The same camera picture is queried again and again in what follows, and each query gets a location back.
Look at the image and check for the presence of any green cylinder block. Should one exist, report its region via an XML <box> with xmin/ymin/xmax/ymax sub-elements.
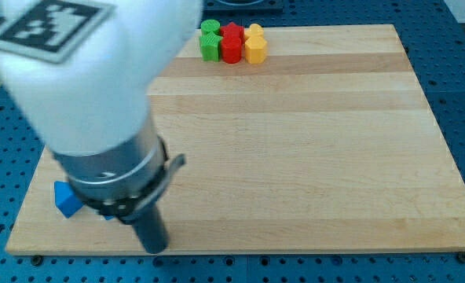
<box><xmin>200</xmin><ymin>19</ymin><xmax>221</xmax><ymax>35</ymax></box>

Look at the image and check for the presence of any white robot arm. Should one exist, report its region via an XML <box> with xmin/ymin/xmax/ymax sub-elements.
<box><xmin>0</xmin><ymin>0</ymin><xmax>203</xmax><ymax>254</ymax></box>

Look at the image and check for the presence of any yellow hexagon block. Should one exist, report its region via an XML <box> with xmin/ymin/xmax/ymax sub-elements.
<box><xmin>245</xmin><ymin>36</ymin><xmax>267</xmax><ymax>64</ymax></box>

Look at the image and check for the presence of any black white fiducial marker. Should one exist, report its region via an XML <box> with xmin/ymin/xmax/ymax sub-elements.
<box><xmin>0</xmin><ymin>0</ymin><xmax>115</xmax><ymax>64</ymax></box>

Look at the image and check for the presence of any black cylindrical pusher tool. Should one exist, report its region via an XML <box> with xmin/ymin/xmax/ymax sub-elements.
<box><xmin>119</xmin><ymin>204</ymin><xmax>169</xmax><ymax>254</ymax></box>

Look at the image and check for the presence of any green star block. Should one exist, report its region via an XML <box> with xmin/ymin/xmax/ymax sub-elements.
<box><xmin>199</xmin><ymin>32</ymin><xmax>222</xmax><ymax>62</ymax></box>

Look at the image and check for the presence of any red cylinder block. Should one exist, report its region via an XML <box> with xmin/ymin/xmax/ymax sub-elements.
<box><xmin>221</xmin><ymin>37</ymin><xmax>242</xmax><ymax>64</ymax></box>

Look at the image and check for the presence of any red star block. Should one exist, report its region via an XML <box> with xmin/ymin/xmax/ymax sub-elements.
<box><xmin>219</xmin><ymin>22</ymin><xmax>244</xmax><ymax>40</ymax></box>

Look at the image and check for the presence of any wooden board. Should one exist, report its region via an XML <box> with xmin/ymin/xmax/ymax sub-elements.
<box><xmin>5</xmin><ymin>24</ymin><xmax>465</xmax><ymax>256</ymax></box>

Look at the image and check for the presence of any blue cube block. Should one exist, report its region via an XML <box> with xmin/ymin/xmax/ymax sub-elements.
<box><xmin>54</xmin><ymin>181</ymin><xmax>83</xmax><ymax>219</ymax></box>

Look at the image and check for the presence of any yellow heart block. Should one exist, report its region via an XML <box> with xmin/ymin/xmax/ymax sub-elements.
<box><xmin>243</xmin><ymin>24</ymin><xmax>264</xmax><ymax>41</ymax></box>

